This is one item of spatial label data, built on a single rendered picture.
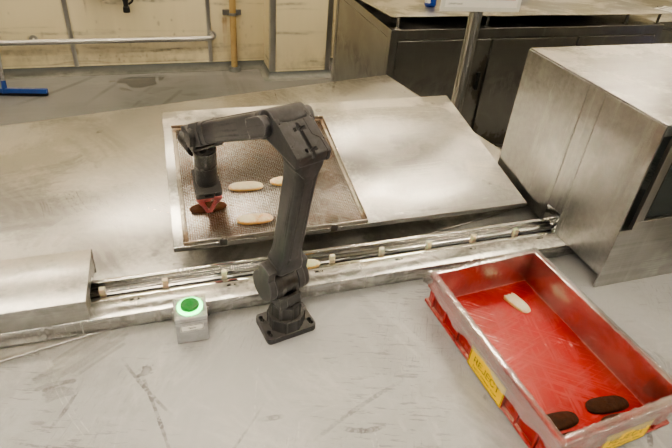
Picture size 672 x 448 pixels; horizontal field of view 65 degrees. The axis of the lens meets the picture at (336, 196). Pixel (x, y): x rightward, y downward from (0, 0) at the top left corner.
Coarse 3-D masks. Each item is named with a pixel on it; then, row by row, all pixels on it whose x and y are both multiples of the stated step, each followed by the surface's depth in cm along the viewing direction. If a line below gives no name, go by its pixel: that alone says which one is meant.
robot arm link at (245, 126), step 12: (204, 120) 122; (216, 120) 116; (228, 120) 110; (240, 120) 106; (252, 120) 95; (264, 120) 93; (204, 132) 121; (216, 132) 117; (228, 132) 112; (240, 132) 107; (252, 132) 96; (264, 132) 93; (204, 144) 123
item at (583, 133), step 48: (576, 48) 159; (624, 48) 162; (528, 96) 160; (576, 96) 141; (624, 96) 128; (528, 144) 162; (576, 144) 143; (624, 144) 127; (528, 192) 164; (576, 192) 144; (624, 192) 129; (576, 240) 146; (624, 240) 134
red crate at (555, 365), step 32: (512, 288) 139; (448, 320) 124; (480, 320) 129; (512, 320) 129; (544, 320) 130; (512, 352) 121; (544, 352) 122; (576, 352) 122; (544, 384) 114; (576, 384) 115; (608, 384) 116; (512, 416) 106
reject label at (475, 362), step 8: (472, 352) 114; (472, 360) 115; (480, 360) 112; (472, 368) 115; (480, 368) 112; (488, 368) 110; (480, 376) 113; (488, 376) 110; (488, 384) 110; (488, 392) 111; (496, 392) 108; (496, 400) 108; (632, 432) 101; (640, 432) 103; (616, 440) 100; (624, 440) 102; (632, 440) 104
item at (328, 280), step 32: (416, 256) 141; (448, 256) 142; (480, 256) 143; (192, 288) 126; (224, 288) 126; (320, 288) 131; (352, 288) 134; (96, 320) 116; (128, 320) 118; (160, 320) 121
